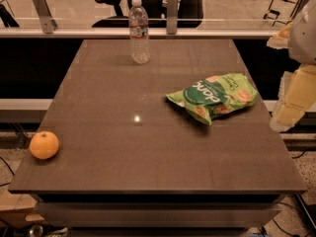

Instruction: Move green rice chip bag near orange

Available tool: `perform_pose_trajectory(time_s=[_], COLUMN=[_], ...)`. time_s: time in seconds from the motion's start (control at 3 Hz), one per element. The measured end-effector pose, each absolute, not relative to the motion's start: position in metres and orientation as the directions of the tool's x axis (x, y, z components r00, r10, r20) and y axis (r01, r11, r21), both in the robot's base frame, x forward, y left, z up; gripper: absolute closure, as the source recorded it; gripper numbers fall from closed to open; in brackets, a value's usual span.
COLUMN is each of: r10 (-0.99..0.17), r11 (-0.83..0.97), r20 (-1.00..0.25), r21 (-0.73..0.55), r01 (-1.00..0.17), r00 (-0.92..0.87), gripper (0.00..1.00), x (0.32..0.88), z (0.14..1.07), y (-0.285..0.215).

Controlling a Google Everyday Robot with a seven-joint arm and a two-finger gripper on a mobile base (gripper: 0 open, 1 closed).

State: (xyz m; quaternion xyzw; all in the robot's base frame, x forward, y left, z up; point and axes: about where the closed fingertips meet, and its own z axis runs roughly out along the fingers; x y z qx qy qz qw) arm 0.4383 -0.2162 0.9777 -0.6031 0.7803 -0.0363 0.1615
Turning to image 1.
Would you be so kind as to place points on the orange fruit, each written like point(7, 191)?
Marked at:
point(44, 145)

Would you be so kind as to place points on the metal bracket post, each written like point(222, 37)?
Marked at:
point(172, 16)
point(47, 23)

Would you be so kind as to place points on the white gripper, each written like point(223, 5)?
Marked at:
point(304, 39)

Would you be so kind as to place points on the left metal bracket post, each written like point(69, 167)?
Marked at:
point(47, 23)

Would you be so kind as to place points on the clear plastic water bottle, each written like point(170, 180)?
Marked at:
point(138, 24)

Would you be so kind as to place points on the green rice chip bag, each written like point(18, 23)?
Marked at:
point(215, 96)

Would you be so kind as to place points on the wooden stool frame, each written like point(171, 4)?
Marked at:
point(281, 11)

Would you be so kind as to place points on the right metal bracket post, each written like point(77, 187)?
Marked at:
point(172, 16)

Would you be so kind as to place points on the black office chair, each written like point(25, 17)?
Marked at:
point(189, 13)

